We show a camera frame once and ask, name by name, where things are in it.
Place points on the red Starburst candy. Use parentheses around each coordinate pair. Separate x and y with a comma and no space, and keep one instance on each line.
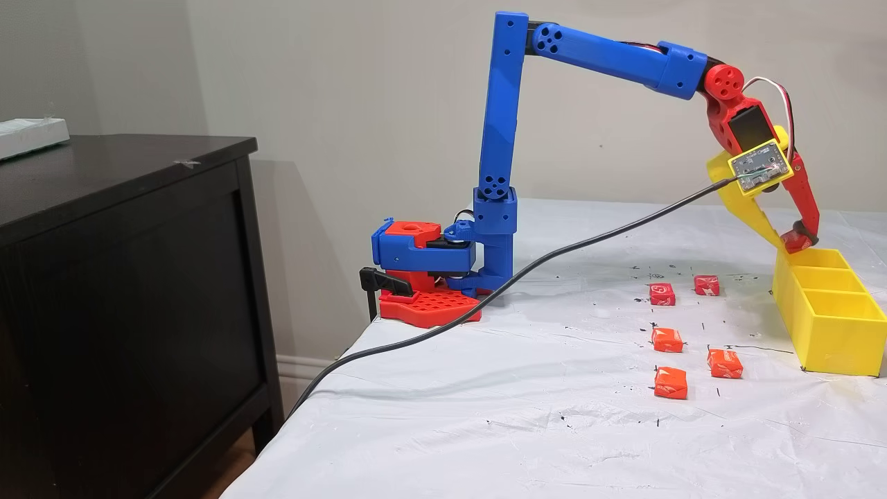
(662,294)
(797,244)
(706,285)

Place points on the orange starburst candy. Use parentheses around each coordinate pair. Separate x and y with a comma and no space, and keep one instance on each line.
(671,383)
(666,339)
(725,363)

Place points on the yellow three-compartment box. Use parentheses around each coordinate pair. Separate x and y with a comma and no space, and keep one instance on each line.
(831,339)

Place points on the white flat box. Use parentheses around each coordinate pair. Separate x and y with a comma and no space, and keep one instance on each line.
(31,137)

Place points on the white plastic table cover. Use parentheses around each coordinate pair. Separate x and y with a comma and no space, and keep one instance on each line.
(554,430)

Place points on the black table clamp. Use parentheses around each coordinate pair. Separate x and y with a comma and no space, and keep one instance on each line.
(388,283)

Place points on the dark wooden cabinet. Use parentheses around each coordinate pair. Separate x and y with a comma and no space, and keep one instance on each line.
(138,312)

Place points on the camera board in yellow mount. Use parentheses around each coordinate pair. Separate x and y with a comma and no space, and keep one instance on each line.
(759,168)

